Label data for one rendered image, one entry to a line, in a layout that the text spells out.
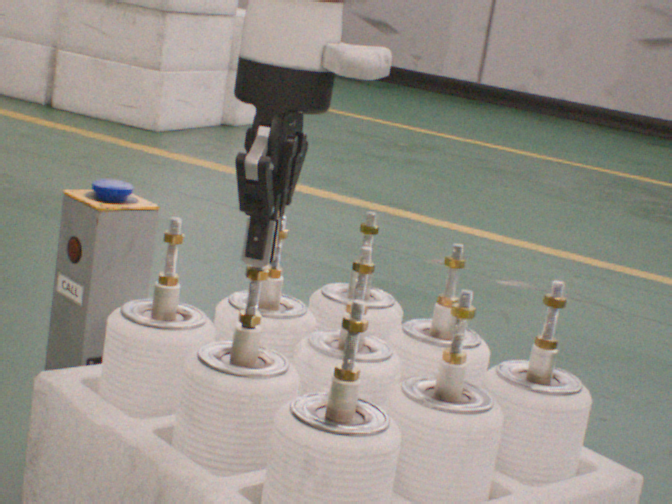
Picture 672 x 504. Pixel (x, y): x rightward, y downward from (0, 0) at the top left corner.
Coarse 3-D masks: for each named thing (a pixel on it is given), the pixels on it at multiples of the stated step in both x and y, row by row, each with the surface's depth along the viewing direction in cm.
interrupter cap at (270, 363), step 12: (204, 348) 98; (216, 348) 98; (228, 348) 99; (264, 348) 100; (204, 360) 95; (216, 360) 95; (228, 360) 97; (264, 360) 98; (276, 360) 98; (288, 360) 98; (228, 372) 93; (240, 372) 93; (252, 372) 94; (264, 372) 94; (276, 372) 95
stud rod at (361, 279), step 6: (366, 252) 102; (366, 258) 103; (360, 276) 103; (366, 276) 103; (360, 282) 103; (366, 282) 103; (354, 288) 104; (360, 288) 103; (354, 294) 104; (360, 294) 103
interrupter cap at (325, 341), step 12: (312, 336) 105; (324, 336) 106; (336, 336) 107; (372, 336) 108; (324, 348) 102; (336, 348) 104; (372, 348) 105; (384, 348) 105; (360, 360) 101; (372, 360) 102; (384, 360) 103
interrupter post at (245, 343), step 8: (240, 328) 96; (248, 328) 96; (256, 328) 96; (240, 336) 95; (248, 336) 95; (256, 336) 96; (232, 344) 96; (240, 344) 96; (248, 344) 96; (256, 344) 96; (232, 352) 96; (240, 352) 96; (248, 352) 96; (256, 352) 96; (232, 360) 96; (240, 360) 96; (248, 360) 96; (256, 360) 97
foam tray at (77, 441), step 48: (48, 384) 105; (96, 384) 109; (48, 432) 106; (96, 432) 100; (144, 432) 98; (48, 480) 106; (96, 480) 100; (144, 480) 95; (192, 480) 91; (240, 480) 92; (576, 480) 102; (624, 480) 104
